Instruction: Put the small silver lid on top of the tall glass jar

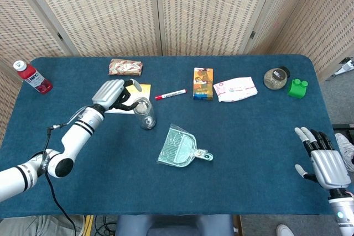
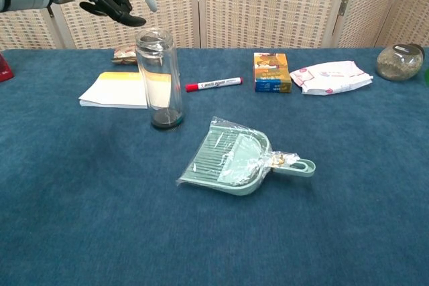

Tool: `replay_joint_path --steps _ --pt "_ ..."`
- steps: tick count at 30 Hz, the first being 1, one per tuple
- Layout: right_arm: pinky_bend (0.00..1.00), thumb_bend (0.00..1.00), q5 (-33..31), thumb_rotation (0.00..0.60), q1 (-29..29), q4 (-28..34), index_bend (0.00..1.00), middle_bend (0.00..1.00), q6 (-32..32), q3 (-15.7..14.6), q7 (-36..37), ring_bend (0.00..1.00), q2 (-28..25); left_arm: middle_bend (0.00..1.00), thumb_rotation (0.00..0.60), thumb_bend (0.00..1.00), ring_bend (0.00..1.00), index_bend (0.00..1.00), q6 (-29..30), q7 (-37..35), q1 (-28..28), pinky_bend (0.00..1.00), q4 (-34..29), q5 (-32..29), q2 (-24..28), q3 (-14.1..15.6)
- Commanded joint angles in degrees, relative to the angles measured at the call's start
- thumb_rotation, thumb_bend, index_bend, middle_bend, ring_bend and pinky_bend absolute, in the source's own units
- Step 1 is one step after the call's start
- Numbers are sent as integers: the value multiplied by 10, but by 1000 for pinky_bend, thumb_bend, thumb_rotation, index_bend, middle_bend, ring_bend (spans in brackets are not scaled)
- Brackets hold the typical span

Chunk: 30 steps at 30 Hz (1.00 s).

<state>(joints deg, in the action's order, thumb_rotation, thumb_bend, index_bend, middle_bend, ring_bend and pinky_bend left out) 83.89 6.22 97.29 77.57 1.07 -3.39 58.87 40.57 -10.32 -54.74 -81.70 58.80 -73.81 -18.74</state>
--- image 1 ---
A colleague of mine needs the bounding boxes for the brown patterned snack packet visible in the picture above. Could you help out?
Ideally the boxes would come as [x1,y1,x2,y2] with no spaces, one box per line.
[108,58,144,77]

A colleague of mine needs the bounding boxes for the grey trousers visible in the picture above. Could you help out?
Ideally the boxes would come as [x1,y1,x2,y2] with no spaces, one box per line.
[0,215,85,236]

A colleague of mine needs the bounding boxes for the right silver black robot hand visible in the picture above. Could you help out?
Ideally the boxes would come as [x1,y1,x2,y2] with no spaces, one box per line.
[294,127,352,191]

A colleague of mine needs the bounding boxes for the white pink shoe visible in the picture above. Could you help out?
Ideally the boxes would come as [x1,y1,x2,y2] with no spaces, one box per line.
[334,133,354,172]

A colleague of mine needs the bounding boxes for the white yellow notepad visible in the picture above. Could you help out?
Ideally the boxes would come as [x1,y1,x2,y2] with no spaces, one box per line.
[104,83,152,116]

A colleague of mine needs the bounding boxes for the glass jar with black lid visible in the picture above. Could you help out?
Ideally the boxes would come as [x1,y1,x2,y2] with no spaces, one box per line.
[263,66,291,91]

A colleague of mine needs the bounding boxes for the woven folding screen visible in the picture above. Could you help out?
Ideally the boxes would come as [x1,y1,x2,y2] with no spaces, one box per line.
[0,0,354,148]

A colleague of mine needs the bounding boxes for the clear glass jar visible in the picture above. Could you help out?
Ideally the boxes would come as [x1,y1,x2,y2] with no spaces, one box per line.
[133,97,157,130]

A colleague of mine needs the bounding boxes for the black floor cables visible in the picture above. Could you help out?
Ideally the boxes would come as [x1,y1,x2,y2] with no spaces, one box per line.
[93,215,118,236]

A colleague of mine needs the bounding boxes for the grey metal stand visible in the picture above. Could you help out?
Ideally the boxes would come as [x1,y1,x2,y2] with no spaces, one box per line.
[330,56,354,80]

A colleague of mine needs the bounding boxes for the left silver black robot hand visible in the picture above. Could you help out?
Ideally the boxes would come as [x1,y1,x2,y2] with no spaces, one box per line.
[91,78,143,113]

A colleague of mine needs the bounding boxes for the black box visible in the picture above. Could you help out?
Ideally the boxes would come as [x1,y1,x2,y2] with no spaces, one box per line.
[331,123,354,137]

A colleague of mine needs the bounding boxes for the mint green wrapped dustpan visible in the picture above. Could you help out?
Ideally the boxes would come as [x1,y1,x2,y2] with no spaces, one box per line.
[157,123,214,168]

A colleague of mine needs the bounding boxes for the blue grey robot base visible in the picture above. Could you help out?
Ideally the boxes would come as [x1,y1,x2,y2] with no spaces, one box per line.
[114,214,241,236]

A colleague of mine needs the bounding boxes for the green plastic block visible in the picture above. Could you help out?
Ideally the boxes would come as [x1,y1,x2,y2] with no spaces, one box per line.
[287,78,309,99]

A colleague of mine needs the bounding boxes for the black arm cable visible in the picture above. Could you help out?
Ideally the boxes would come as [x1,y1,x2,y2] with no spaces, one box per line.
[41,124,77,236]

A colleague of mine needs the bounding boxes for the yellow strip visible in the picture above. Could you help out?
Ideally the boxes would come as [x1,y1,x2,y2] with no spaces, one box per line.
[84,215,94,236]

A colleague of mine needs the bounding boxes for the blue felt table cloth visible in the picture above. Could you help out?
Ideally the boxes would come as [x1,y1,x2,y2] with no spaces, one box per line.
[0,54,341,218]

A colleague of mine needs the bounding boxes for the white pink tissue packet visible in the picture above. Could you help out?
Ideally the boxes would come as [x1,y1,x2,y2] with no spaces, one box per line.
[212,76,258,103]

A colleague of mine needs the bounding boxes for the red NFC juice bottle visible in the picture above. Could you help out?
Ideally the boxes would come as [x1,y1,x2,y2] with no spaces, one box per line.
[13,60,54,96]

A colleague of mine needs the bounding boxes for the red whiteboard marker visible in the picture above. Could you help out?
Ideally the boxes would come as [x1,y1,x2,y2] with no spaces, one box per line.
[154,89,188,101]

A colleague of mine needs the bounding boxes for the orange blue carton box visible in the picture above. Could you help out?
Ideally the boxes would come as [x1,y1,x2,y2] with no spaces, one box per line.
[192,67,215,101]

